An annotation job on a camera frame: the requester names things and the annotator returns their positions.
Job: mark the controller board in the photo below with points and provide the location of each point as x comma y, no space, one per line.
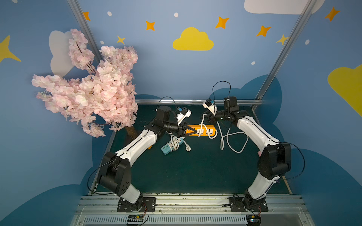
253,220
134,220

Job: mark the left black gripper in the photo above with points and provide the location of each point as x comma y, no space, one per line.
182,131

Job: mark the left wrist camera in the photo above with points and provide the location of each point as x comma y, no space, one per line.
183,113

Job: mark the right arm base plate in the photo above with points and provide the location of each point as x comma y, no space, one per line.
242,204

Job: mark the right controller board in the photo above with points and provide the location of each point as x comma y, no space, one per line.
253,220

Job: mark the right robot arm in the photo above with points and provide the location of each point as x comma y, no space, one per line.
275,156

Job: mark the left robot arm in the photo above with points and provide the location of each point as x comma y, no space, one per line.
115,169

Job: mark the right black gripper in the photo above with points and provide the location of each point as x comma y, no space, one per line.
216,114

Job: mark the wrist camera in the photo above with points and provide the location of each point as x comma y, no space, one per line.
210,105
183,113

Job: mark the aluminium front rail frame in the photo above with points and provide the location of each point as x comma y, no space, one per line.
192,210

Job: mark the pink cherry blossom tree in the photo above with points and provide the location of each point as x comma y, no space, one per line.
108,90

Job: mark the left controller board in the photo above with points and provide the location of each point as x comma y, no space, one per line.
134,220

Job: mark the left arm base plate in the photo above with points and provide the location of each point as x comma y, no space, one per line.
147,204

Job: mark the teal power strip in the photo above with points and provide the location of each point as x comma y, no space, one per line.
172,145

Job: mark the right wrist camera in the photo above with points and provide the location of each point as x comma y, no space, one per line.
210,105

